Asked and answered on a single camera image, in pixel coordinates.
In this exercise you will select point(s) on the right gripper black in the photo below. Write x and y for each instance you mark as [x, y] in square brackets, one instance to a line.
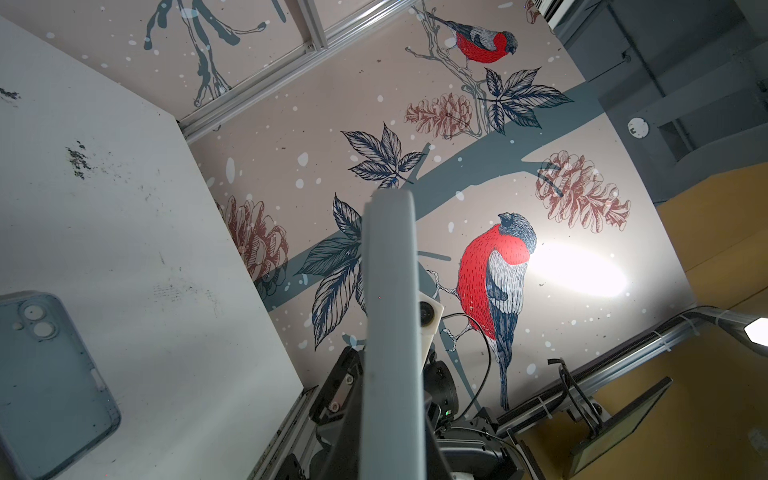
[332, 399]

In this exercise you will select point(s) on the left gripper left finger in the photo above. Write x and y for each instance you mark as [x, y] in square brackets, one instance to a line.
[343, 461]

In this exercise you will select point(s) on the black phone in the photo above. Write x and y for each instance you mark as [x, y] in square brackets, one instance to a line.
[393, 424]

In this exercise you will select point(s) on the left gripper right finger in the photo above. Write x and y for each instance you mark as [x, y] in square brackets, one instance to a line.
[437, 467]

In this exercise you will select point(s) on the monitor on stand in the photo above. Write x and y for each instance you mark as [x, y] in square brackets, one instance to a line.
[605, 431]

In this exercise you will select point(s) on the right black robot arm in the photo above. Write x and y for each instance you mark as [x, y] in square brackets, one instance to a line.
[455, 449]

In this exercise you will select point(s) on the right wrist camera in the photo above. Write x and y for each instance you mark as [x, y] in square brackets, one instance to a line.
[431, 312]

